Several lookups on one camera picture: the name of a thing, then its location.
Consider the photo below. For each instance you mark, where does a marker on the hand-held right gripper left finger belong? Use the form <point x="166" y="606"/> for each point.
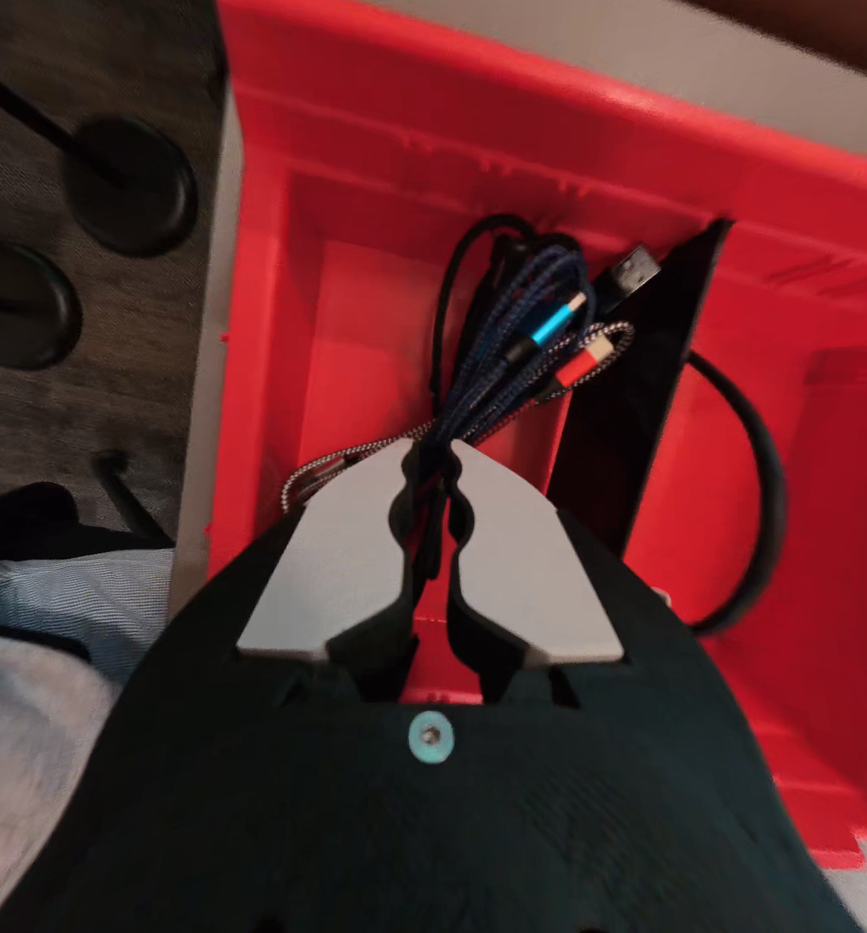
<point x="324" y="576"/>

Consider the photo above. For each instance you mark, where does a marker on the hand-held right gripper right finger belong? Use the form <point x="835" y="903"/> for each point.
<point x="535" y="576"/>

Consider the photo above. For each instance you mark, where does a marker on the grey USB hub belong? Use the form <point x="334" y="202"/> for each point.
<point x="637" y="408"/>

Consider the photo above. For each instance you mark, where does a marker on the red storage bin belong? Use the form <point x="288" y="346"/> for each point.
<point x="375" y="328"/>

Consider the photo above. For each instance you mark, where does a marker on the grey desk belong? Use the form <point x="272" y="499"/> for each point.
<point x="215" y="291"/>

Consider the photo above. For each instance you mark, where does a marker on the black round stand base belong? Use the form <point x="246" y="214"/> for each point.
<point x="18" y="306"/>
<point x="134" y="186"/>

